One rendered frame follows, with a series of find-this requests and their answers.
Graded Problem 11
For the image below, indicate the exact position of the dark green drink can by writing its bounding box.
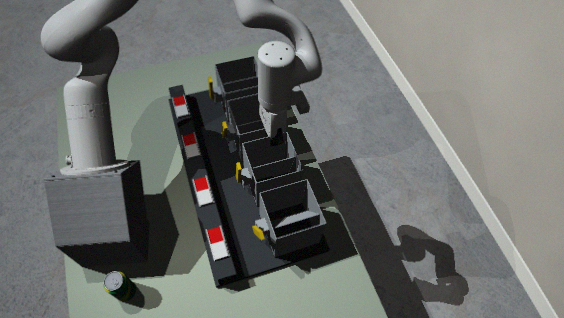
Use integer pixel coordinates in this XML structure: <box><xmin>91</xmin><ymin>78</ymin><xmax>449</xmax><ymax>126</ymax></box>
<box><xmin>104</xmin><ymin>271</ymin><xmax>136</xmax><ymax>302</ymax></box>

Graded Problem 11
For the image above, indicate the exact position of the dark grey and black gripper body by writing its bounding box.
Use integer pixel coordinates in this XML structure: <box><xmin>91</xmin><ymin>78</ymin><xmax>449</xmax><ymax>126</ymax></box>
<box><xmin>259</xmin><ymin>104</ymin><xmax>287</xmax><ymax>138</ymax></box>

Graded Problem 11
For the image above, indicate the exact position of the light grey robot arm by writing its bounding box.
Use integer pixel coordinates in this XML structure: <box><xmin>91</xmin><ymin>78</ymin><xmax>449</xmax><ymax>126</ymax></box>
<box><xmin>41</xmin><ymin>0</ymin><xmax>322</xmax><ymax>176</ymax></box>

